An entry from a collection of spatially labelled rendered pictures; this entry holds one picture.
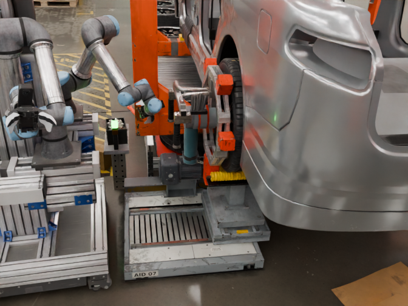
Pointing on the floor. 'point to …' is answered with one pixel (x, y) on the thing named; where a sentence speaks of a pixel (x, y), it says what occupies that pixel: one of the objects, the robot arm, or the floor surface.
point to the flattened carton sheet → (377, 288)
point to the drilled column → (118, 170)
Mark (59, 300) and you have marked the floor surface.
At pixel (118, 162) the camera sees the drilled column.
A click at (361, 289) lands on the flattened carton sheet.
